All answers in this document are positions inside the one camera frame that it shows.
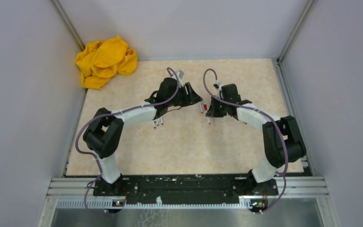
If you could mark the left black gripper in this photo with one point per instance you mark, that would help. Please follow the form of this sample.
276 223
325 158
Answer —
192 97

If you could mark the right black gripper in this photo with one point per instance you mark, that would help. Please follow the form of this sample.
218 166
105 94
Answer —
212 112

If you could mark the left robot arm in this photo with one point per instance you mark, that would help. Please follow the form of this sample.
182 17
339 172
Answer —
103 133

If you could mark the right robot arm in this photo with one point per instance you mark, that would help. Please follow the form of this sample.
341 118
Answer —
283 142

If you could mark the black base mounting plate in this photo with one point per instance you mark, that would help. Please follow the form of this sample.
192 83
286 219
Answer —
184 189

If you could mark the yellow crumpled cloth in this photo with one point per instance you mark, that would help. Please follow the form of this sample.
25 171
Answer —
101 60

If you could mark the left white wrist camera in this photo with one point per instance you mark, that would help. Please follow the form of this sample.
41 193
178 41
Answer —
180 74

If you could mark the slotted cable duct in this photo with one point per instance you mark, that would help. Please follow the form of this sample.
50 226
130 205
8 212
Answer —
110 204

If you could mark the aluminium frame rail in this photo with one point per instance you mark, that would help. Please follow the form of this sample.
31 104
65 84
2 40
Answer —
292 186

